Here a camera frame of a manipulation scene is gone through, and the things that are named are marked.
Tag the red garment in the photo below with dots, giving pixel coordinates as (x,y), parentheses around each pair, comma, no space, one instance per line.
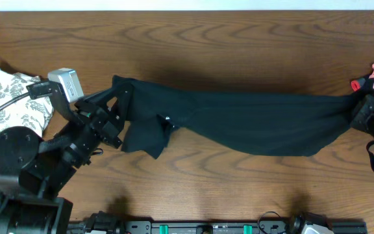
(358,84)

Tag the black t-shirt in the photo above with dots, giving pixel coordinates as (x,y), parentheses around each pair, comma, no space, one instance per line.
(253,123)

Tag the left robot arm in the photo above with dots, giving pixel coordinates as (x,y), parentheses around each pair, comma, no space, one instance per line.
(33,171)

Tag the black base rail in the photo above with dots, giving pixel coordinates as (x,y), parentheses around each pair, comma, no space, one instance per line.
(268,223)

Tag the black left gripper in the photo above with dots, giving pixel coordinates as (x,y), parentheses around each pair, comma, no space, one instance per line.
(93,119)

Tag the white fern-print fabric bag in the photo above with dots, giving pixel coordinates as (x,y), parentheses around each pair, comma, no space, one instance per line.
(32,113)

